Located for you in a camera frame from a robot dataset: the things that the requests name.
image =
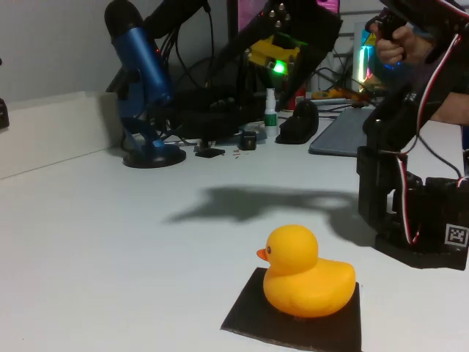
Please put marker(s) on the small black cube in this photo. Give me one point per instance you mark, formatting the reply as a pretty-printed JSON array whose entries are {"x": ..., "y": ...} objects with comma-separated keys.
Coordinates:
[{"x": 248, "y": 141}]

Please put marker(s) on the flat black plastic piece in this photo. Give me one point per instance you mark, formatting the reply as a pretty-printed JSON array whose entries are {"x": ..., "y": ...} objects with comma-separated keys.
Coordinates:
[{"x": 210, "y": 153}]

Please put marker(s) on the black leader arm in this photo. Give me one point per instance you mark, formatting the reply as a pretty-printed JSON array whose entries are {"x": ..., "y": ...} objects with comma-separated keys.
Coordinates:
[{"x": 388, "y": 22}]

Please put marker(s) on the white machine enclosure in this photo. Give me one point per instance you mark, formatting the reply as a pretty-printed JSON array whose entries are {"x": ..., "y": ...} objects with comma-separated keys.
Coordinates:
[{"x": 364, "y": 69}]

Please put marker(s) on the white rectangular box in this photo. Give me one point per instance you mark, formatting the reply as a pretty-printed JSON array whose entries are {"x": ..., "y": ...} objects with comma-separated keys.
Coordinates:
[{"x": 55, "y": 128}]

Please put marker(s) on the yellow rubber duck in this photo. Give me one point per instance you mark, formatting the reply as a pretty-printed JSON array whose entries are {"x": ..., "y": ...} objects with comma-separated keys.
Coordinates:
[{"x": 308, "y": 286}]

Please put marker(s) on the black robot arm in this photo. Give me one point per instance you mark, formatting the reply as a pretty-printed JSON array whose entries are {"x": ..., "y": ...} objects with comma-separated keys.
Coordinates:
[{"x": 403, "y": 106}]

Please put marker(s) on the grey keyboard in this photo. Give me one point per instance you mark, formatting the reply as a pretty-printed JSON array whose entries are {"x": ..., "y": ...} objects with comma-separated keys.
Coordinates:
[{"x": 337, "y": 135}]

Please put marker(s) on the white green spray bottle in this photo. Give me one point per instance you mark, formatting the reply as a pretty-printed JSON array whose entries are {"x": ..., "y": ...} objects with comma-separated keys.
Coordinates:
[{"x": 271, "y": 124}]

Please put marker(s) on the black cardboard square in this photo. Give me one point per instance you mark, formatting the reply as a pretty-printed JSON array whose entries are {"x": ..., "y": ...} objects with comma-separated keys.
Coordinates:
[{"x": 245, "y": 315}]

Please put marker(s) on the person's left hand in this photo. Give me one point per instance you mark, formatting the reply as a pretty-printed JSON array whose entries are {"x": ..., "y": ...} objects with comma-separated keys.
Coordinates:
[{"x": 458, "y": 110}]

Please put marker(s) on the blue desk microphone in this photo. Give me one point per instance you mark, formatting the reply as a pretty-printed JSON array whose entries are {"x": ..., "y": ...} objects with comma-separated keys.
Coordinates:
[{"x": 146, "y": 73}]

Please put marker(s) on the person's right hand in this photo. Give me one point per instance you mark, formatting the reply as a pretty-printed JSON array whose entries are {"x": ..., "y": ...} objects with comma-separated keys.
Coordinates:
[{"x": 406, "y": 47}]

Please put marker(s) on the black white marker tag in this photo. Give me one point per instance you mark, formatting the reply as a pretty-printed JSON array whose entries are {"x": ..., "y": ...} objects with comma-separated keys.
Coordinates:
[{"x": 456, "y": 234}]

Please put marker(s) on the small black object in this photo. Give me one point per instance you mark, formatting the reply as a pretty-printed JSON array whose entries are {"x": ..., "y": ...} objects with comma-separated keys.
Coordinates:
[{"x": 3, "y": 115}]

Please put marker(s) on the black computer mouse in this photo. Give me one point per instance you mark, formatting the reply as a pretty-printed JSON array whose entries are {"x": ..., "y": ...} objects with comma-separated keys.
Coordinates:
[{"x": 297, "y": 128}]

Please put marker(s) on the black bulky device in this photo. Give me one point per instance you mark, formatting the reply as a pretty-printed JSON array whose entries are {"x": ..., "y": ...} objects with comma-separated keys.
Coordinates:
[{"x": 205, "y": 121}]

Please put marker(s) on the yellow gripper camera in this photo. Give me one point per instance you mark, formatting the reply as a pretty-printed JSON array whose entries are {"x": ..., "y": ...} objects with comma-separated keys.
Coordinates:
[{"x": 264, "y": 49}]

